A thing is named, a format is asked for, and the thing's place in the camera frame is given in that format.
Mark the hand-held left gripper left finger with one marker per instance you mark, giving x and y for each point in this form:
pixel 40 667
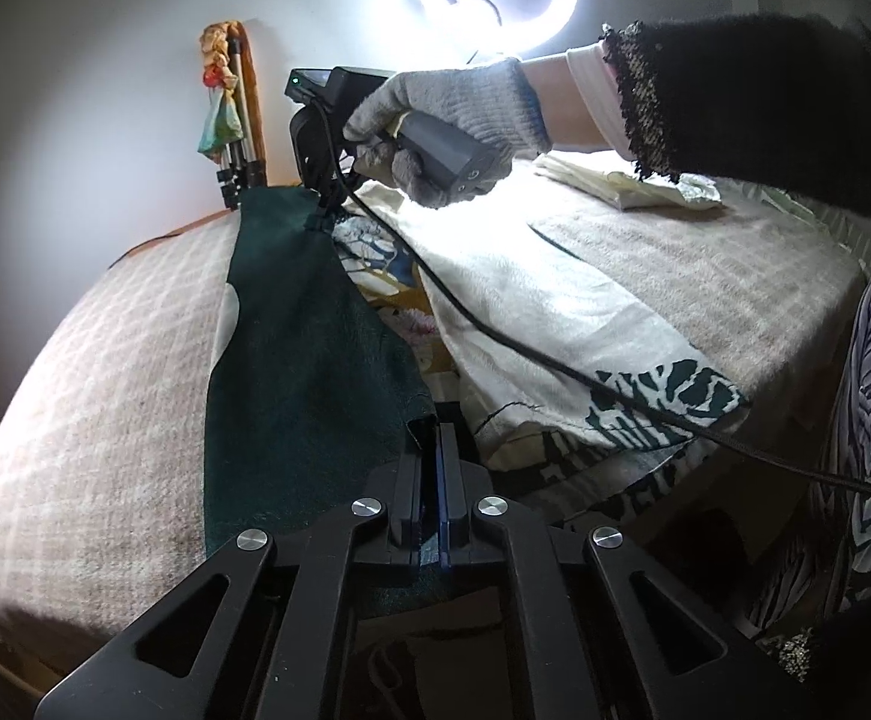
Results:
pixel 414 481

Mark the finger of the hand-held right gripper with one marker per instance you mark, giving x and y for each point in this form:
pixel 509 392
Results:
pixel 321 208

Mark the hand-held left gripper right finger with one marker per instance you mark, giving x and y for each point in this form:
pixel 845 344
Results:
pixel 446 491

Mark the dark green cloth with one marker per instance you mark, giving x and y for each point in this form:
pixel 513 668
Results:
pixel 308 360

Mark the person's right forearm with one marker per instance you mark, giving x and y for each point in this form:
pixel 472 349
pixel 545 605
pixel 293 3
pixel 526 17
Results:
pixel 765 105

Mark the person's right hand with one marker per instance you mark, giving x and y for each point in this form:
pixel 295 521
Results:
pixel 456 97

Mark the folded tripod with colourful cloth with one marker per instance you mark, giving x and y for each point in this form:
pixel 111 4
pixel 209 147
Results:
pixel 231 120

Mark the yellow floral cloth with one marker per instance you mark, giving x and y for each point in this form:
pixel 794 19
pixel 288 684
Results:
pixel 413 326

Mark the cream cloth with teal print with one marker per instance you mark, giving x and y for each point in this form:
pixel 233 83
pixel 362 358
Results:
pixel 555 322

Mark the beige checkered blanket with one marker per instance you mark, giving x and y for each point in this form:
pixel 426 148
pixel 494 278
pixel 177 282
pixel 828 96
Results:
pixel 105 420

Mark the folded white cloth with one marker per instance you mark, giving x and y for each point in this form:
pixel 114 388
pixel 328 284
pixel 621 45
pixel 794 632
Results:
pixel 630 181

